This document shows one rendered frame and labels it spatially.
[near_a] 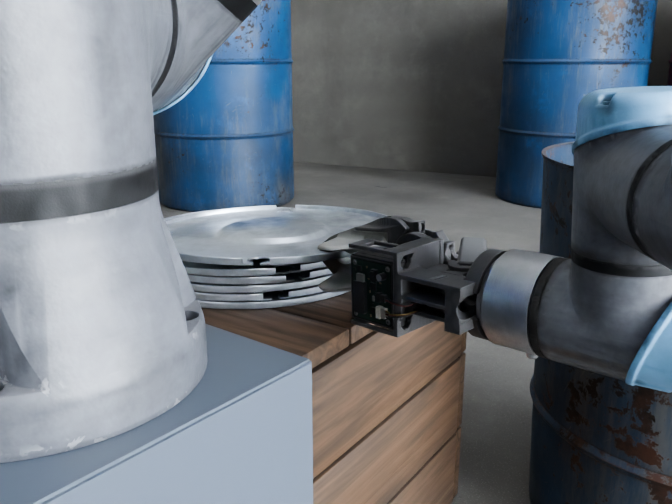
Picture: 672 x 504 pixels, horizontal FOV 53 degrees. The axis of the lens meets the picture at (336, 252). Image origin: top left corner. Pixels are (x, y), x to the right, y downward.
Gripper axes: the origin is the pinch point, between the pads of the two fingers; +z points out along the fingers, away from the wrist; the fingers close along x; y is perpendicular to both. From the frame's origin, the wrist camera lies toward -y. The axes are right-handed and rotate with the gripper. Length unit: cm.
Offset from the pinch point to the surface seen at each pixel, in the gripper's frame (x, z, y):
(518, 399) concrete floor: 40, 10, -55
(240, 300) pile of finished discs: 4.3, 5.8, 7.8
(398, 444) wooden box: 23.1, -2.7, -6.3
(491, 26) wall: -40, 145, -259
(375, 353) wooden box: 10.0, -4.2, -1.0
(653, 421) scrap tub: 18.9, -24.3, -21.9
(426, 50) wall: -30, 177, -249
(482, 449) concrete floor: 40, 5, -37
